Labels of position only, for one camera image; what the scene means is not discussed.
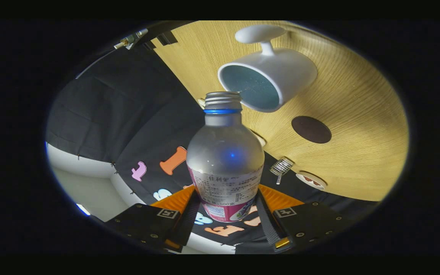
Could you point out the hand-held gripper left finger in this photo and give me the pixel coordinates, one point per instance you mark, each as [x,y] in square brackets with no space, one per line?
[147,223]

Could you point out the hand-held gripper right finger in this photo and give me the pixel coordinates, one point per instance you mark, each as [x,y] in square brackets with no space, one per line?
[311,221]

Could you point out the dark brown round coaster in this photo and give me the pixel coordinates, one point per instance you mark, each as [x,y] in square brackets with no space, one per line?
[311,130]

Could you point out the silver juice bottle red label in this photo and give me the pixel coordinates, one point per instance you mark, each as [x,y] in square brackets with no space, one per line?
[224,152]

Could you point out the white cup blue inside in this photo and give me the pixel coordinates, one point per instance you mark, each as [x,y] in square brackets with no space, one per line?
[292,72]

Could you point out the brown food slices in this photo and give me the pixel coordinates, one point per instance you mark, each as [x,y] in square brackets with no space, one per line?
[311,180]

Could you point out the white round plate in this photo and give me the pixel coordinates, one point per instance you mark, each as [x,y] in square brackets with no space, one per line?
[300,177]

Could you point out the ceiling light strip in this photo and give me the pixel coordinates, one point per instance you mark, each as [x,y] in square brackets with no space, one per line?
[83,209]

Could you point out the wooden table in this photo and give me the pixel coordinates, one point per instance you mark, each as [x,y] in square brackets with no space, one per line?
[357,160]

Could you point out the black table clamp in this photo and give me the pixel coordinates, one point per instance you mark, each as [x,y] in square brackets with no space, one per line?
[165,38]

